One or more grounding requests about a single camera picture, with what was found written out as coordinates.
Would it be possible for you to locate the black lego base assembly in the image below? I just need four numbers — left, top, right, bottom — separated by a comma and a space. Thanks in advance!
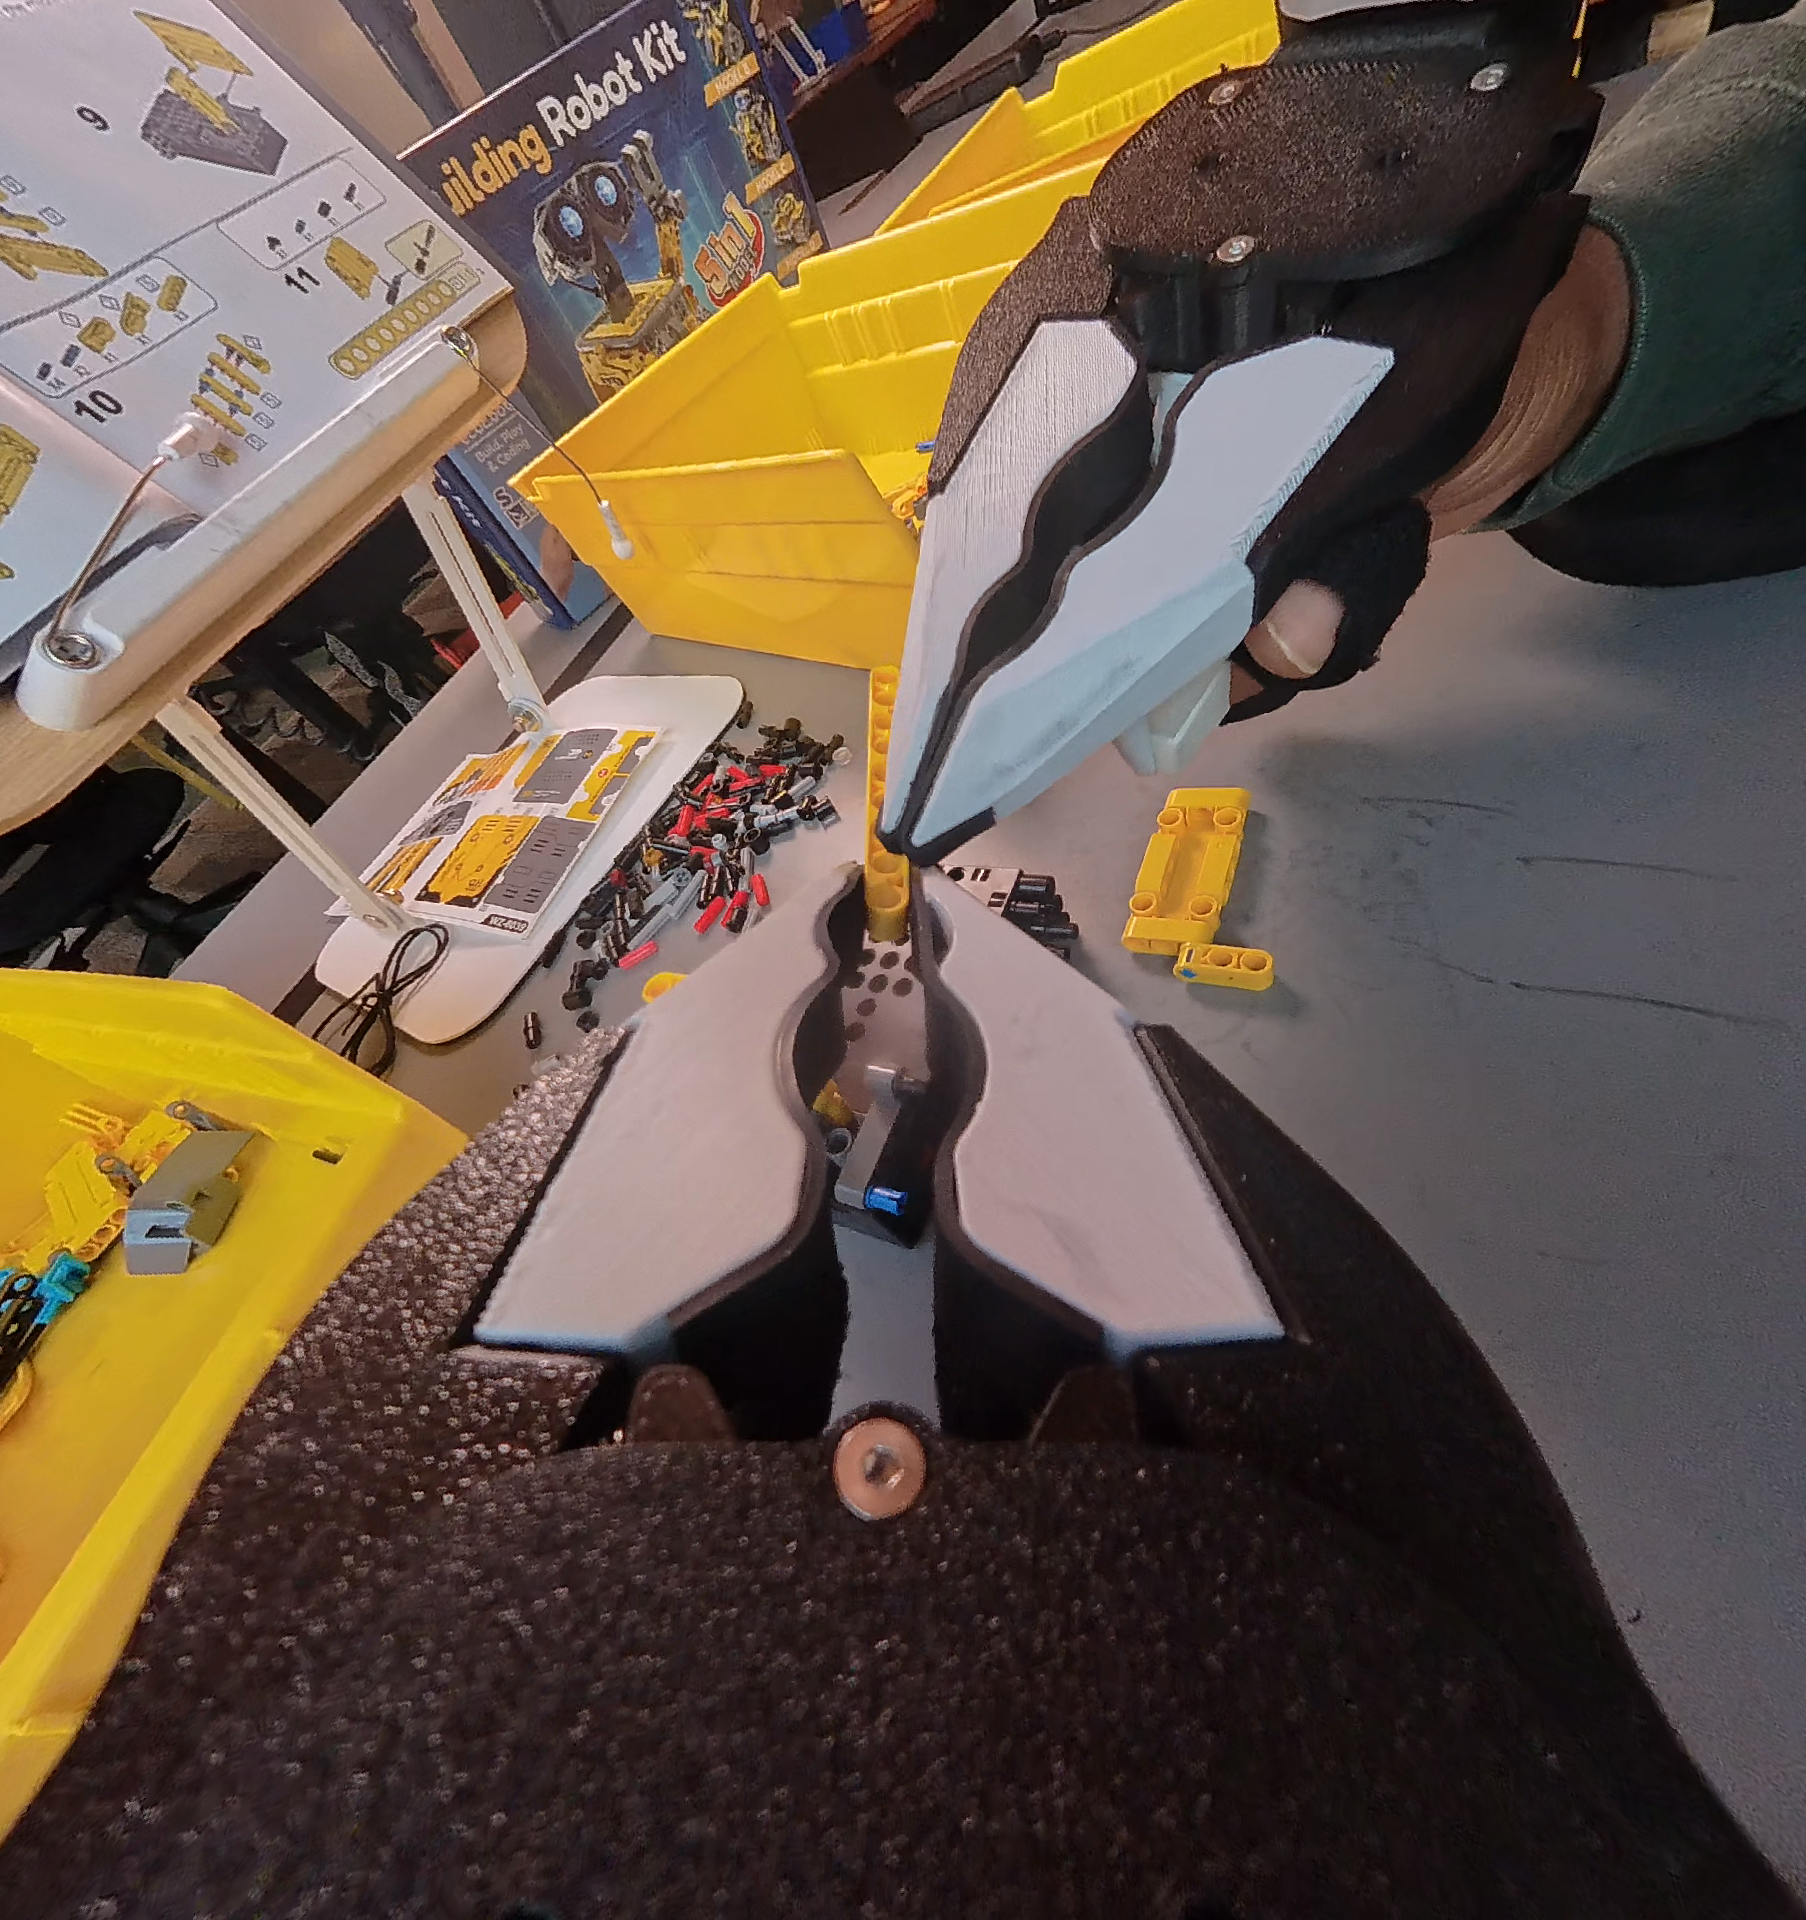
817, 862, 1084, 1255

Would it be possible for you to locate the person's right forearm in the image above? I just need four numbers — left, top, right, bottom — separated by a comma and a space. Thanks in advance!
1488, 14, 1806, 592

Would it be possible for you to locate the grey lego motor piece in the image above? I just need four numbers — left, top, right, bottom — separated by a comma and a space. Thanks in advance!
124, 1126, 258, 1277

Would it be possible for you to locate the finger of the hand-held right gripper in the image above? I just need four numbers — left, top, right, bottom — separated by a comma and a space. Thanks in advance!
909, 333, 1396, 870
876, 319, 1155, 870

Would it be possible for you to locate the lego instruction booklet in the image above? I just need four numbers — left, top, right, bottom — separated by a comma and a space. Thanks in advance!
0, 0, 516, 713

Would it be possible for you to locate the person's right hand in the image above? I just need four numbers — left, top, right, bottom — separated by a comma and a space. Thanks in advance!
1226, 225, 1644, 728

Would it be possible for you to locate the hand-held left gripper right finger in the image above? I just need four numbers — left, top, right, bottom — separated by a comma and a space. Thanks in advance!
914, 871, 1289, 1406

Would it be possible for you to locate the yellow long lego beam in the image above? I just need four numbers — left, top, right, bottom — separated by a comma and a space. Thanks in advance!
865, 669, 929, 955

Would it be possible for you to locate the cyan lego piece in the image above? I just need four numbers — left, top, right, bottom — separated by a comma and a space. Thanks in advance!
0, 1257, 97, 1337

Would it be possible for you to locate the yellow angled lego piece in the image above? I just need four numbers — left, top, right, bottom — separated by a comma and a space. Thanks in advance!
39, 1102, 172, 1277

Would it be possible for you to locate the black cable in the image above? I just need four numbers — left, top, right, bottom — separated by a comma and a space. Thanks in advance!
309, 921, 457, 1073

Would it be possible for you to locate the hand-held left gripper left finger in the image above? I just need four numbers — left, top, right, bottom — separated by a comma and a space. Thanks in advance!
475, 866, 864, 1406

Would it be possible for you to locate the robot kit box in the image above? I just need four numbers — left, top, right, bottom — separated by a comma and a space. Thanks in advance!
397, 0, 823, 629

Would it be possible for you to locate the pile of lego pins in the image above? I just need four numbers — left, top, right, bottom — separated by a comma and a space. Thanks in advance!
521, 718, 864, 1052

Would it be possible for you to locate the yellow lego panel brick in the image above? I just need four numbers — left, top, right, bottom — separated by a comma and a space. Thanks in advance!
1123, 787, 1250, 957

